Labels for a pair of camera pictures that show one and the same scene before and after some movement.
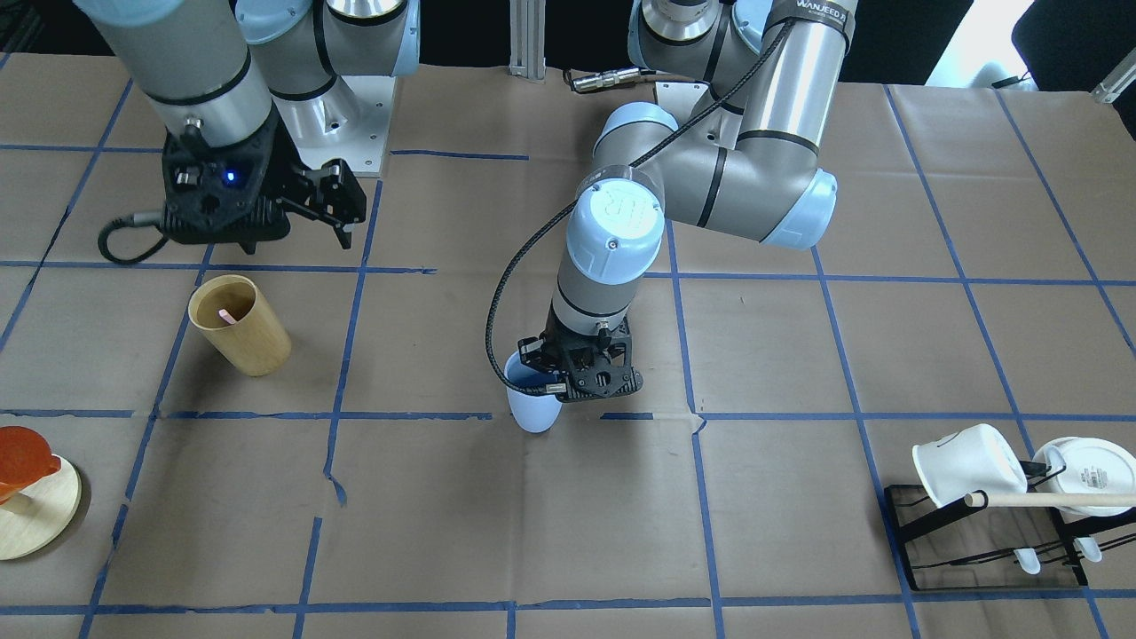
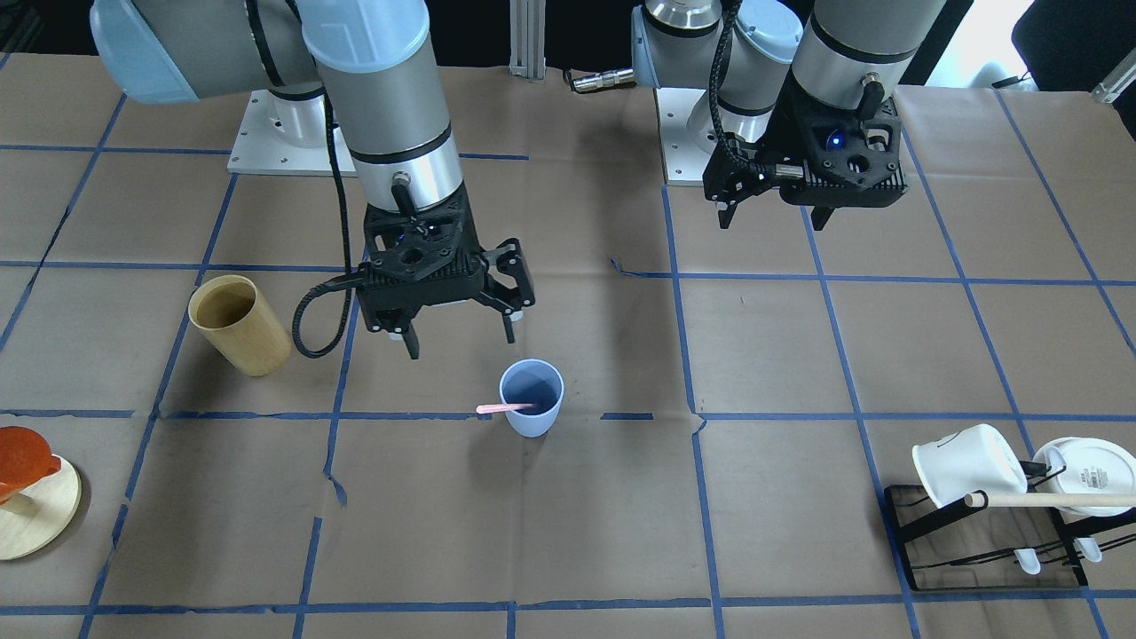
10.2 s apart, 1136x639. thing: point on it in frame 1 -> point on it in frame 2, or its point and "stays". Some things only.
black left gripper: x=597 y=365 -> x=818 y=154
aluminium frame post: x=527 y=35 stays
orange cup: x=25 y=457 stays
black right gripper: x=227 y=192 -> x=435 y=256
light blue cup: x=533 y=413 stays
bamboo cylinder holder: x=241 y=322 stays
